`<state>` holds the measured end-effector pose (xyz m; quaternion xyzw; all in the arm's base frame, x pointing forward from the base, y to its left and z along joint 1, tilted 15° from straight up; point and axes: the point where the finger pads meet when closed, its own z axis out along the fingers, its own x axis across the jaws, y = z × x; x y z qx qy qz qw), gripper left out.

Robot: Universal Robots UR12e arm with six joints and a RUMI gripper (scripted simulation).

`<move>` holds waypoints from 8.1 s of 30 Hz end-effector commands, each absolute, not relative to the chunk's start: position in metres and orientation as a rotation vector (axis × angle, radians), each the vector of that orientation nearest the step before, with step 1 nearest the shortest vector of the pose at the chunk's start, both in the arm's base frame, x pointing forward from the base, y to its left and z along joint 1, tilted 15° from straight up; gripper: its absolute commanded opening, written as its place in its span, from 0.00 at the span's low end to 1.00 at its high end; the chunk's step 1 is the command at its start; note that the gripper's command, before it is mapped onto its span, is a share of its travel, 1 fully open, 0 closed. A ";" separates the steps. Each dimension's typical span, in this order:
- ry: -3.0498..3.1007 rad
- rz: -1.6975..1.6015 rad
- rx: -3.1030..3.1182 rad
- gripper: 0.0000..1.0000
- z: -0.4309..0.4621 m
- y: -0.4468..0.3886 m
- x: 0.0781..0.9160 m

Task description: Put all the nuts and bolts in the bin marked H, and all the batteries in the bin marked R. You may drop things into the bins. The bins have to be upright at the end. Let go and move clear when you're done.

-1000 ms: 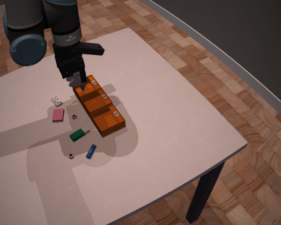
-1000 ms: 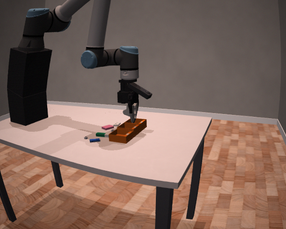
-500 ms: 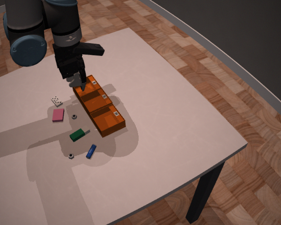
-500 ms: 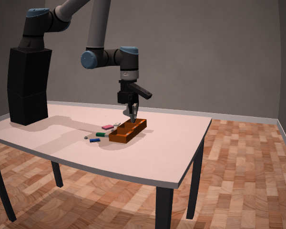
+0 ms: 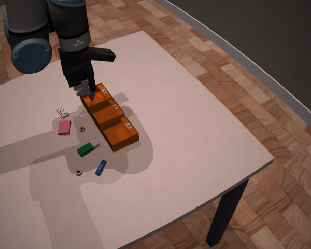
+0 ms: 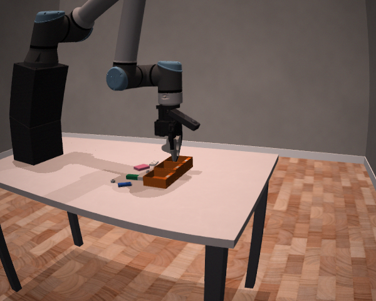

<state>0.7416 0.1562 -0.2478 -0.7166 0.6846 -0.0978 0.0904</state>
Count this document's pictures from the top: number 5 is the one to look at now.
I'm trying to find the blue aa battery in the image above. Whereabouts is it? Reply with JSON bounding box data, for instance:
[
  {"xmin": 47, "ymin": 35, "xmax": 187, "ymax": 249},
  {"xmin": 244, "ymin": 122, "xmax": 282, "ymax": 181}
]
[{"xmin": 95, "ymin": 159, "xmax": 107, "ymax": 176}]

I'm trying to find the orange three-compartment bin rack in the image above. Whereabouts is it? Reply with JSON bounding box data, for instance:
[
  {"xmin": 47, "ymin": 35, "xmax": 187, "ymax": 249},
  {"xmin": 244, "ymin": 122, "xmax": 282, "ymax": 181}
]
[{"xmin": 80, "ymin": 83, "xmax": 139, "ymax": 152}]

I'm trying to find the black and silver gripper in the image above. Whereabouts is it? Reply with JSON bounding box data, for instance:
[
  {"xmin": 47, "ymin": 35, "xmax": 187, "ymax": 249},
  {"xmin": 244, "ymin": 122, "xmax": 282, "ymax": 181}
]
[{"xmin": 58, "ymin": 45, "xmax": 96, "ymax": 101}]

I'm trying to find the pink block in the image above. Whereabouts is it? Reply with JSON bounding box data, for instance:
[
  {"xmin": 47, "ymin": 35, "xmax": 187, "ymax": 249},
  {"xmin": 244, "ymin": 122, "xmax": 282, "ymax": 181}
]
[{"xmin": 58, "ymin": 120, "xmax": 71, "ymax": 135}]

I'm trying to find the white domino tile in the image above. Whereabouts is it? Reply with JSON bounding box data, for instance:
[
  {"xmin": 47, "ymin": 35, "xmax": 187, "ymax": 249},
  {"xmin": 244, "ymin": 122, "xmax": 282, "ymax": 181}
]
[{"xmin": 56, "ymin": 106, "xmax": 69, "ymax": 119}]

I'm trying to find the green and white eraser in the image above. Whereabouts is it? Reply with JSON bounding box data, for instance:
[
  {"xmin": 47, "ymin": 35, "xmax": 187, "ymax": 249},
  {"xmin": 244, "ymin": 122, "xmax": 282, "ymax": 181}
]
[{"xmin": 77, "ymin": 139, "xmax": 100, "ymax": 157}]

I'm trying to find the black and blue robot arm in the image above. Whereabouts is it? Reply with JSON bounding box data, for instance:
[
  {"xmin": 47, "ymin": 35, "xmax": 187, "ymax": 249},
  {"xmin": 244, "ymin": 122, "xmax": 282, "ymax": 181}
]
[{"xmin": 3, "ymin": 0, "xmax": 116, "ymax": 74}]

